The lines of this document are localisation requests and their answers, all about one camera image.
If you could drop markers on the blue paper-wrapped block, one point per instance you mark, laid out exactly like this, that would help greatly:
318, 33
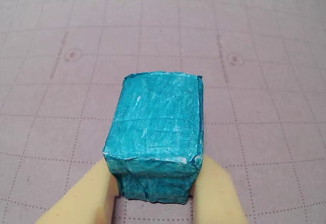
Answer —
155, 122

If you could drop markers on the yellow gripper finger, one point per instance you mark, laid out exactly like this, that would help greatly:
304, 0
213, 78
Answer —
216, 198
86, 198

